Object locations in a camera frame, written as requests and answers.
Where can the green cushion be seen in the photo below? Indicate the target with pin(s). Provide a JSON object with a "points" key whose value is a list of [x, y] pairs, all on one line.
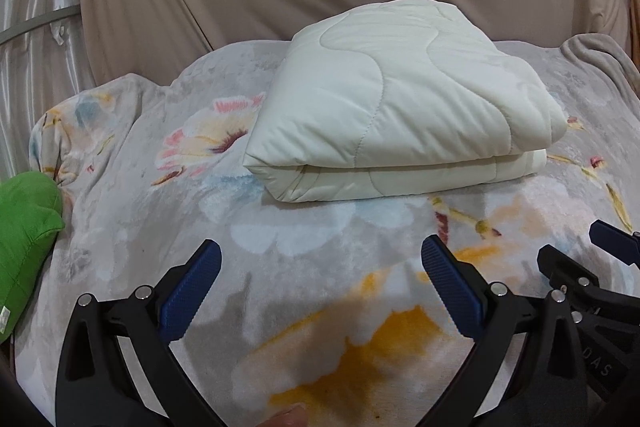
{"points": [[25, 247]]}

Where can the white satin curtain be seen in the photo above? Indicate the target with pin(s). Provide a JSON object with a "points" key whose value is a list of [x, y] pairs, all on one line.
{"points": [[35, 72]]}

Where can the floral fleece blanket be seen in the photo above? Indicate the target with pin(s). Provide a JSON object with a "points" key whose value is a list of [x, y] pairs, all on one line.
{"points": [[310, 257]]}

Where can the white quilted blanket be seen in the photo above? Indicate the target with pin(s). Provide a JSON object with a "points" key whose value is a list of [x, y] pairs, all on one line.
{"points": [[400, 97]]}

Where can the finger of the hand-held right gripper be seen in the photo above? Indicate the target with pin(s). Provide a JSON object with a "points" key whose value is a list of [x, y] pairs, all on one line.
{"points": [[565, 267], [617, 242]]}

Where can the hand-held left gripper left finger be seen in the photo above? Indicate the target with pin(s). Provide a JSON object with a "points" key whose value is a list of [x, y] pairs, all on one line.
{"points": [[192, 289]]}

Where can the grey metal rod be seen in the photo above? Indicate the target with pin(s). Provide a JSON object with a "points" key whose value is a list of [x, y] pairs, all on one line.
{"points": [[35, 24]]}

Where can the person's left hand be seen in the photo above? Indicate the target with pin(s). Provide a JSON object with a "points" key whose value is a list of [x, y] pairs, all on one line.
{"points": [[290, 417]]}

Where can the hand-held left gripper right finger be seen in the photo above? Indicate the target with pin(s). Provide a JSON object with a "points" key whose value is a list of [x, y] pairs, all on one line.
{"points": [[450, 287]]}

